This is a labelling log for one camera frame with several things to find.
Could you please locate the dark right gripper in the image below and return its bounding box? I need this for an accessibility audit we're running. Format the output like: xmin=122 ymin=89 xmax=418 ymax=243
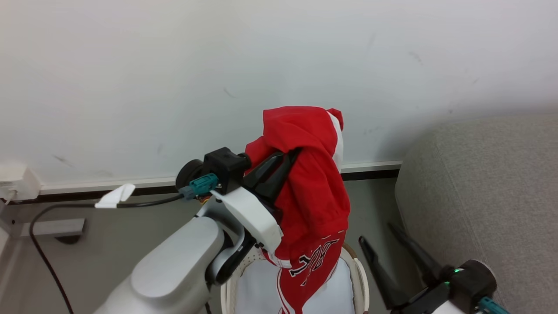
xmin=359 ymin=222 xmax=468 ymax=314

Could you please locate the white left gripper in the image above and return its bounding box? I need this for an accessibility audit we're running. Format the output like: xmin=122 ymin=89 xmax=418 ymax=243
xmin=211 ymin=148 xmax=302 ymax=258

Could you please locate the red sports garment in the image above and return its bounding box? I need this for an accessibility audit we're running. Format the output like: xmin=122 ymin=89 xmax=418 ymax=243
xmin=243 ymin=106 xmax=351 ymax=314

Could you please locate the white laundry basket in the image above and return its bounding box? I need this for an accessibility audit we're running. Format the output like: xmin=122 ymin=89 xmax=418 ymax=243
xmin=220 ymin=243 xmax=371 ymax=314

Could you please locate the grey fabric sofa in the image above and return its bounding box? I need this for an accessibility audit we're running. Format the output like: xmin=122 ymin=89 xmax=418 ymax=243
xmin=394 ymin=114 xmax=558 ymax=314

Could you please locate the white garment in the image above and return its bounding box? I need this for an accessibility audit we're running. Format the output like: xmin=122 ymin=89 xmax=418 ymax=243
xmin=235 ymin=258 xmax=354 ymax=314

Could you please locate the white tape tag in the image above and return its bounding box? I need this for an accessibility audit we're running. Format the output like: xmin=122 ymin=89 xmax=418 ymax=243
xmin=95 ymin=183 xmax=136 ymax=209

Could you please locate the teal left camera connector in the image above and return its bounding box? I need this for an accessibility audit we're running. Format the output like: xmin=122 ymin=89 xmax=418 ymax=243
xmin=179 ymin=173 xmax=219 ymax=201

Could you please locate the teal camera connector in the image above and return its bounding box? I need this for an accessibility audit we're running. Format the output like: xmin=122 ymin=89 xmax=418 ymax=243
xmin=478 ymin=297 xmax=510 ymax=314
xmin=179 ymin=173 xmax=219 ymax=201

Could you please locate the white wall trim strip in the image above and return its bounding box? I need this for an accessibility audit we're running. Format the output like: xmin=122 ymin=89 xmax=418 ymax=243
xmin=39 ymin=160 xmax=402 ymax=195

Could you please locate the teal right camera connector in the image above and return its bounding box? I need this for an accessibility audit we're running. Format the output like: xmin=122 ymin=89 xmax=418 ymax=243
xmin=478 ymin=297 xmax=510 ymax=314

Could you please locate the black power cable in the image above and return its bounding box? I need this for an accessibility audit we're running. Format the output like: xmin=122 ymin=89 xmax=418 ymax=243
xmin=28 ymin=194 xmax=185 ymax=314

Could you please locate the grey wall box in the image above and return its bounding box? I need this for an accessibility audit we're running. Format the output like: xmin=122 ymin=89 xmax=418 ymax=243
xmin=20 ymin=218 xmax=87 ymax=239

